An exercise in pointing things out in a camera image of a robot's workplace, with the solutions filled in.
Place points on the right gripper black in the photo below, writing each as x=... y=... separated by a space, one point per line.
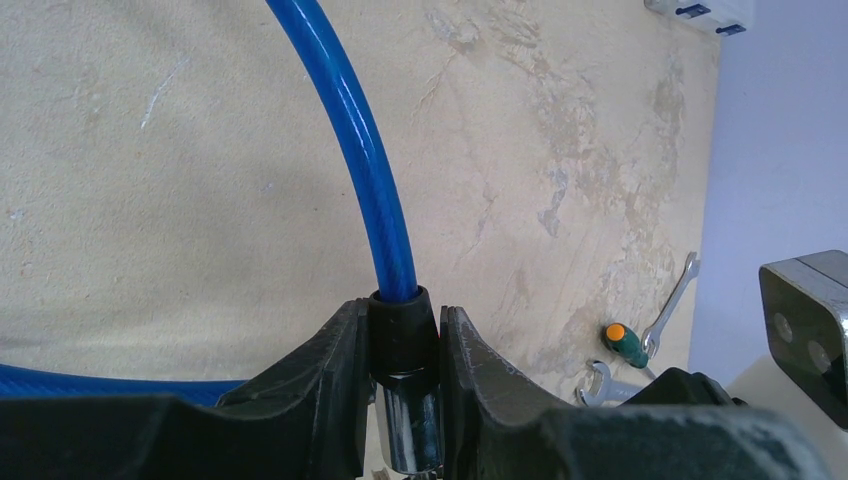
x=679 y=387

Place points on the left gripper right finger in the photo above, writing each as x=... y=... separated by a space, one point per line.
x=499 y=424

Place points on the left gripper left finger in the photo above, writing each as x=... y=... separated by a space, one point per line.
x=302 y=418

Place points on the blue cable lock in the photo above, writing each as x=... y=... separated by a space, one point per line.
x=403 y=341

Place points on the small silver open wrench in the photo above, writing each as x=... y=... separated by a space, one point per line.
x=651 y=338

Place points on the large silver open wrench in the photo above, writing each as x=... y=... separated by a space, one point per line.
x=604 y=388

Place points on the green orange screwdriver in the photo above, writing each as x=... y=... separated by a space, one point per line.
x=622 y=341

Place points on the clear compartment organizer box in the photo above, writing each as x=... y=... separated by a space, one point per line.
x=716 y=17

